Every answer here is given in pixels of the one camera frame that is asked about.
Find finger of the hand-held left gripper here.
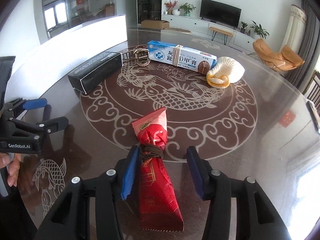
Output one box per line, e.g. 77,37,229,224
4,97,48,117
7,116,69,141

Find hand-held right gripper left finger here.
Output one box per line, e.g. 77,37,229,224
34,145,141,240

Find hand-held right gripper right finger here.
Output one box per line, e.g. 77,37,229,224
186,146,292,240

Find red foil packet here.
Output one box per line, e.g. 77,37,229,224
132,107,184,231

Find gold beaded hair clip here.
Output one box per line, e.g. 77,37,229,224
122,46,151,67

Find person's left hand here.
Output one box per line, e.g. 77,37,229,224
0,152,22,188

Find black rectangular box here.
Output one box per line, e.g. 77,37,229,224
68,51,124,95

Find white seashell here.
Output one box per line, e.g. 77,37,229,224
206,56,245,88

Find tan rubber band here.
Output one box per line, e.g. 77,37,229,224
174,44,184,67

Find wooden sideboard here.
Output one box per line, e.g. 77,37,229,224
104,2,116,16

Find blue white medicine box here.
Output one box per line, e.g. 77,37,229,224
147,41,218,74

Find cardboard box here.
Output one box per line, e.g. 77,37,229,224
141,19,170,30

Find orange lounge chair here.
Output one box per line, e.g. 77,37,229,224
252,39,306,72

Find wooden bench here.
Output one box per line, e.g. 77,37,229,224
209,27,234,44

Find dark wooden chair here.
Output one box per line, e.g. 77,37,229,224
306,71,320,103

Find white television cabinet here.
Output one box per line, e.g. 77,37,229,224
161,14,258,47

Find dark display cabinet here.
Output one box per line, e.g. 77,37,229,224
137,0,163,23

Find large leafy potted plant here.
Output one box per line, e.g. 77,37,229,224
250,20,270,39

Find black television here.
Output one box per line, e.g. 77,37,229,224
199,0,242,28

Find red flowers in vase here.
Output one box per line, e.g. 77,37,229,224
164,0,178,15

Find green potted plant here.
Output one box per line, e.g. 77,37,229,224
179,2,197,17

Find grey curtain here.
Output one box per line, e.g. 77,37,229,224
297,0,320,93

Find covered standing air conditioner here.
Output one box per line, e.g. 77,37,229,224
279,4,308,55

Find brown string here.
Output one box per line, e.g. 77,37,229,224
139,144,164,159

